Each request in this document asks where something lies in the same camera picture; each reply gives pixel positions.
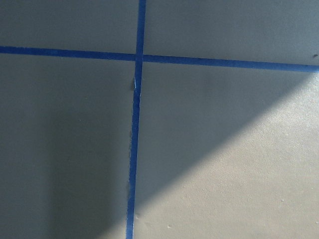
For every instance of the vertical blue tape strip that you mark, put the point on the vertical blue tape strip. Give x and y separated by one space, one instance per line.
135 119

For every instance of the horizontal blue tape strip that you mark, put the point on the horizontal blue tape strip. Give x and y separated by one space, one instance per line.
159 59

